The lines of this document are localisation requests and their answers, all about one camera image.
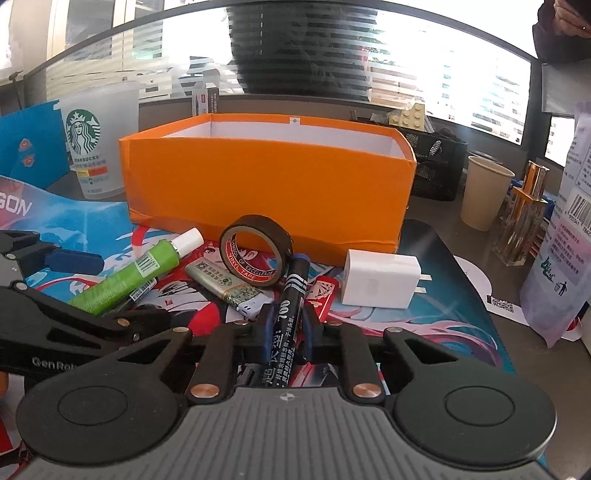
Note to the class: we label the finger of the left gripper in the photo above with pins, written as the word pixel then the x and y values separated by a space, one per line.
pixel 69 261

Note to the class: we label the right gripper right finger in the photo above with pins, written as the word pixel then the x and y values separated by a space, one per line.
pixel 313 331

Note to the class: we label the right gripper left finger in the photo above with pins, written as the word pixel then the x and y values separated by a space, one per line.
pixel 263 332

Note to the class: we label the black marker pen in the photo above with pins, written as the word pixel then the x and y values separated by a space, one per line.
pixel 285 318

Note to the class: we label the green glue tube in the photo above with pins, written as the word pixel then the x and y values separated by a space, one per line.
pixel 164 256

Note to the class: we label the black vinyl tape roll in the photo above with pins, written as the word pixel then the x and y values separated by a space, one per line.
pixel 256 249

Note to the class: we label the white power adapter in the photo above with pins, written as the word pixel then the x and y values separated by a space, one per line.
pixel 381 280

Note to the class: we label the bystander hand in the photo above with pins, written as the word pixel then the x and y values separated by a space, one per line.
pixel 568 22

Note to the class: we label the red small packet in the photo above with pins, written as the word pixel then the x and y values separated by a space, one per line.
pixel 321 295

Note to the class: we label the silver green lighter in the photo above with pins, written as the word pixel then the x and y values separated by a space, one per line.
pixel 244 298

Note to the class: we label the thin black pen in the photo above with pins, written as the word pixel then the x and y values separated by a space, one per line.
pixel 138 292

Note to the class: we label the blue paper bag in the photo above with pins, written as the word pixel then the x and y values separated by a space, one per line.
pixel 33 146

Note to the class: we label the orange cardboard box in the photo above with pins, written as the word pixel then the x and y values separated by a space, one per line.
pixel 205 172

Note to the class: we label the Starbucks plastic cup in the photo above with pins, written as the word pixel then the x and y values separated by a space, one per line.
pixel 94 120

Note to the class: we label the white pen box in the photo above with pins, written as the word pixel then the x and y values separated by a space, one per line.
pixel 204 98

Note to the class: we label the black mesh organizer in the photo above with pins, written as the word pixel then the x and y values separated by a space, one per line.
pixel 436 161

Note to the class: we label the beige paper cup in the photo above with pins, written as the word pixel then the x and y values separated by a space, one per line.
pixel 486 186

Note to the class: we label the gold clear pen holder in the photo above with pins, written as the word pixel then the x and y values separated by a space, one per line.
pixel 522 218

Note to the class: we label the yellow toy brick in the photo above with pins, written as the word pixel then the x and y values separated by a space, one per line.
pixel 412 117

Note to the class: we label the white purple refill pouch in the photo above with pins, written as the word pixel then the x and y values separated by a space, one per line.
pixel 558 284

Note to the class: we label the person in black coat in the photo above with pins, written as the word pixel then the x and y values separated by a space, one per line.
pixel 303 48

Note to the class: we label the grey partition panel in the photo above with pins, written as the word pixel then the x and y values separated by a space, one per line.
pixel 564 86

